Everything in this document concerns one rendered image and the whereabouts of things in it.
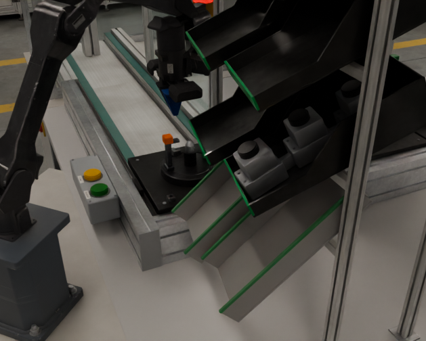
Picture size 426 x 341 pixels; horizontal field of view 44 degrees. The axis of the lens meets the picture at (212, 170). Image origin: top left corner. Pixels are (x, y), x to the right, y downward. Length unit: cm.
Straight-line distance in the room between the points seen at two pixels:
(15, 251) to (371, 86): 61
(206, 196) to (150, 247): 17
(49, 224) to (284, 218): 41
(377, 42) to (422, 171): 83
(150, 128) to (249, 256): 76
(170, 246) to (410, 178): 65
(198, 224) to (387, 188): 55
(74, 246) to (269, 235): 51
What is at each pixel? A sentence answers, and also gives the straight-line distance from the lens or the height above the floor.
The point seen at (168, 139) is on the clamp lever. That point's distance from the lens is 117.
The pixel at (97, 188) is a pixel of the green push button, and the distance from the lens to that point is 121.
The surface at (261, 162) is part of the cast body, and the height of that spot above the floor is 126.
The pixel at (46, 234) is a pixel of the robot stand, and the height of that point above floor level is 106.
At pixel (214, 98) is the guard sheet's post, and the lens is 140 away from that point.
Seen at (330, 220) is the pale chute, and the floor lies 116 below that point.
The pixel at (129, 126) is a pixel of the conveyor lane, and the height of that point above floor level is 92.
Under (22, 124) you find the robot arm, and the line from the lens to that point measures 90.
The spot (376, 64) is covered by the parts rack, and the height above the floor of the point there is 141.
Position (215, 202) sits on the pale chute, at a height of 104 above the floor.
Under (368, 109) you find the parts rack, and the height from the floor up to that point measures 135.
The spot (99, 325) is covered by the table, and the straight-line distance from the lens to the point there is 105.
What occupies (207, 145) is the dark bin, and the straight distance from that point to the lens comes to 89.
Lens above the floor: 163
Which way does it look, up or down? 32 degrees down
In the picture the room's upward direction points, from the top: straight up
